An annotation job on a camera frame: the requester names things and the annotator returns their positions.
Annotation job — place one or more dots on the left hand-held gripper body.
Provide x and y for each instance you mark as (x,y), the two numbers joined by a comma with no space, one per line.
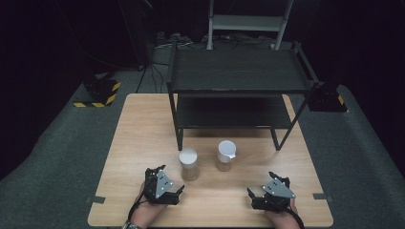
(159,186)

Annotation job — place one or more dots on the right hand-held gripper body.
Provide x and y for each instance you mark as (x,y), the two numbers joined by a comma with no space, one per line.
(277,192)

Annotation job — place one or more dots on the clear jar with white lid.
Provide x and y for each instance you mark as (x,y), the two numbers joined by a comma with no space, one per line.
(226,152)
(189,167)

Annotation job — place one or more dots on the black two-tier shelf rack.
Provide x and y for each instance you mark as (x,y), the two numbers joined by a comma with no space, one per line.
(238,71)

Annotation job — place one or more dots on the person's right hand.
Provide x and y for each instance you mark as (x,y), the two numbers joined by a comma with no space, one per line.
(283,219)

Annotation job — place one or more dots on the person's left hand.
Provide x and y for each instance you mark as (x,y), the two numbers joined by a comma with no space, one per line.
(146,211)

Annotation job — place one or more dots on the grey tape strip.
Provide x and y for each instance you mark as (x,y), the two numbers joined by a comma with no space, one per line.
(95,199)
(322,197)

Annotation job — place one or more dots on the black base with yellow stripes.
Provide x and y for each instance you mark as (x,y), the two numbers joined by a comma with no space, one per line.
(328,100)
(100,90)

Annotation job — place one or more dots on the grey metal stand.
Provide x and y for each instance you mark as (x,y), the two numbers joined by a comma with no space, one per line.
(248,23)

